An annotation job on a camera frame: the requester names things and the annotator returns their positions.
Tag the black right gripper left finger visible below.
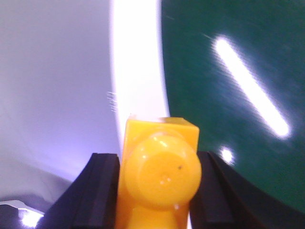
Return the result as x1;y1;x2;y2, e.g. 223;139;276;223
38;153;120;229

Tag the yellow studded toy brick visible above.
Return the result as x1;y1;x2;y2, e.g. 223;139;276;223
114;115;202;229

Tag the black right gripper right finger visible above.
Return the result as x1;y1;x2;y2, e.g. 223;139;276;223
190;151;305;229

